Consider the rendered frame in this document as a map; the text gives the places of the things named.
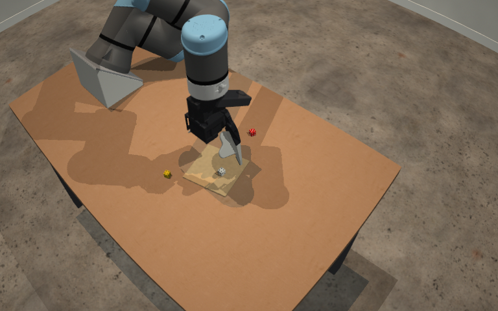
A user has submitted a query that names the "tan square mat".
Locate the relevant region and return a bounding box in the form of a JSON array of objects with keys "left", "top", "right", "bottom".
[{"left": 183, "top": 144, "right": 250, "bottom": 197}]

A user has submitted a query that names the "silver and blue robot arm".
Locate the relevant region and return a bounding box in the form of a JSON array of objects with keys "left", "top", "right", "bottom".
[{"left": 85, "top": 0, "right": 252, "bottom": 108}]

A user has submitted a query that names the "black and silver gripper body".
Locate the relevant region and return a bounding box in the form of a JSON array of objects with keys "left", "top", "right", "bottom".
[{"left": 185, "top": 96, "right": 231, "bottom": 144}]

